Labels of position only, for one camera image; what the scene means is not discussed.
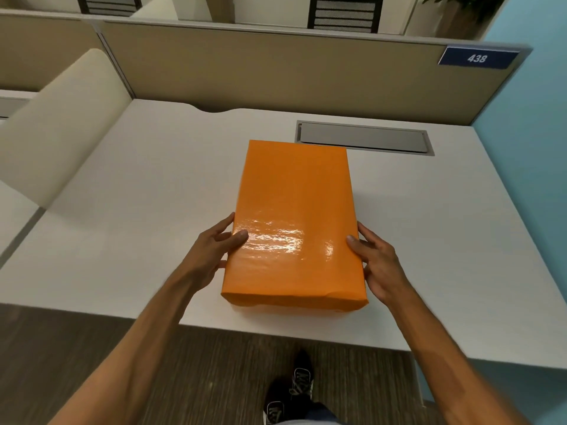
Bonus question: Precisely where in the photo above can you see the person's left black shoe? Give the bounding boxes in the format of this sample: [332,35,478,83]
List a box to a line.
[263,379,289,425]

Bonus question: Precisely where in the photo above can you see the person's left hand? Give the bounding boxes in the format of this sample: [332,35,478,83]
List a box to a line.
[182,212,249,293]

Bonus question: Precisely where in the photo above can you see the cream curved side divider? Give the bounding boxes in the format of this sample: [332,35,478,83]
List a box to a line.
[0,48,133,208]

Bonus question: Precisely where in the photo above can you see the person's right black shoe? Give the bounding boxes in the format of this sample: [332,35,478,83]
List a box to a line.
[289,349,315,402]

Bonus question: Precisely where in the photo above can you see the beige cubicle partition panel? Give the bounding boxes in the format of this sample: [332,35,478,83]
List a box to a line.
[95,19,532,126]
[0,9,109,93]

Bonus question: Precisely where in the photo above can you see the black mesh office chair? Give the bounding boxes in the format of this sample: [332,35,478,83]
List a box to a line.
[75,0,143,17]
[307,0,384,34]

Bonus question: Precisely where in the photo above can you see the person's right hand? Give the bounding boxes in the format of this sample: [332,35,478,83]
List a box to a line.
[346,221,410,306]

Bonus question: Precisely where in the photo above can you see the orange paper package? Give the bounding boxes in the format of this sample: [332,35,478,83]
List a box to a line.
[221,140,369,311]

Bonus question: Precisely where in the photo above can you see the person's left forearm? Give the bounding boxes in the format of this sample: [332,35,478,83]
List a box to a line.
[46,265,198,425]

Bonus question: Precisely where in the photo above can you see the person's right forearm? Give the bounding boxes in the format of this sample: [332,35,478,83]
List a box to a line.
[385,281,532,425]

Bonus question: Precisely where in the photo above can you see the blue number sign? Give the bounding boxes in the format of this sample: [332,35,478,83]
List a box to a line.
[438,46,520,70]

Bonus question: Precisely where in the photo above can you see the grey desk cable cover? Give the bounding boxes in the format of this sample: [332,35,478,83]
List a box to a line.
[295,120,436,156]

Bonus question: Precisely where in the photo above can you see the person's blue trouser leg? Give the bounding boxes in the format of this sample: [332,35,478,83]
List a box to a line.
[270,400,344,425]

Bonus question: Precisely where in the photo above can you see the person's black shoe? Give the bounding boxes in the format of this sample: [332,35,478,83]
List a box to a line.
[263,379,289,425]
[289,349,315,402]

